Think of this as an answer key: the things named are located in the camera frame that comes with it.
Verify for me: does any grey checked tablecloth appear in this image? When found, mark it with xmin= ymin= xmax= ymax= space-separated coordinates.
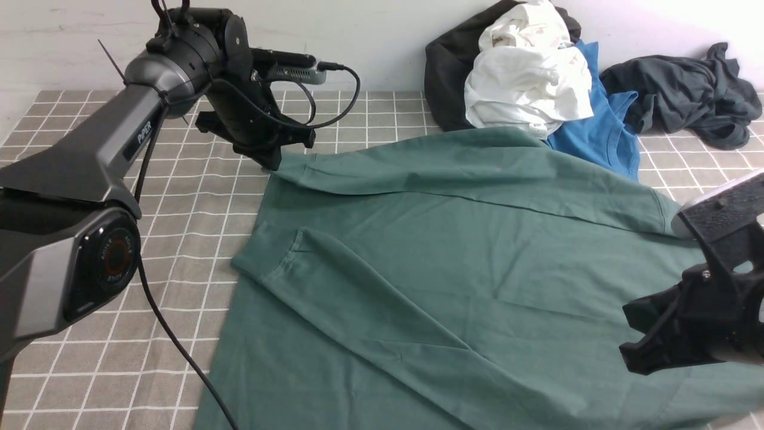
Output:
xmin=2 ymin=90 xmax=762 ymax=429

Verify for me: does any blue t-shirt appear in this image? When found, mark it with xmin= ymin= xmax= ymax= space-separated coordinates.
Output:
xmin=546 ymin=40 xmax=640 ymax=182

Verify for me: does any green long-sleeve top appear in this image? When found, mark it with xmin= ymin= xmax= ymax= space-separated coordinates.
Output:
xmin=210 ymin=130 xmax=762 ymax=429

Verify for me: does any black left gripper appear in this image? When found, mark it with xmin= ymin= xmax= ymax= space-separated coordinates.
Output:
xmin=195 ymin=16 xmax=316 ymax=171

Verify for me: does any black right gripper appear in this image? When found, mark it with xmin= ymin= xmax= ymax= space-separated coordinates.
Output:
xmin=619 ymin=197 xmax=764 ymax=376

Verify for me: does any dark grey crumpled shirt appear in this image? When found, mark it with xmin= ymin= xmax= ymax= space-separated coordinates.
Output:
xmin=600 ymin=42 xmax=762 ymax=151

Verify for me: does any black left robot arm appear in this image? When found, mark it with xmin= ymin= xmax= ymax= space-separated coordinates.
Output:
xmin=1 ymin=1 xmax=318 ymax=400

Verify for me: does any white crumpled shirt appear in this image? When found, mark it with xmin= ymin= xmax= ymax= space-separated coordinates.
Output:
xmin=464 ymin=1 xmax=594 ymax=140

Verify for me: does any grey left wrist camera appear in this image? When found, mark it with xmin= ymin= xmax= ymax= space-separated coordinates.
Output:
xmin=250 ymin=47 xmax=326 ymax=85

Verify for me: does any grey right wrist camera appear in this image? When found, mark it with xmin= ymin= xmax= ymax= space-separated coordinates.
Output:
xmin=670 ymin=169 xmax=763 ymax=241

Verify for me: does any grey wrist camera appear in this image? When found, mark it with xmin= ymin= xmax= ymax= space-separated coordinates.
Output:
xmin=250 ymin=47 xmax=326 ymax=85
xmin=670 ymin=169 xmax=763 ymax=241

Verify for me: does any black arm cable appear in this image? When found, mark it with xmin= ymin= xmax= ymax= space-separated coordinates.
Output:
xmin=134 ymin=60 xmax=362 ymax=430

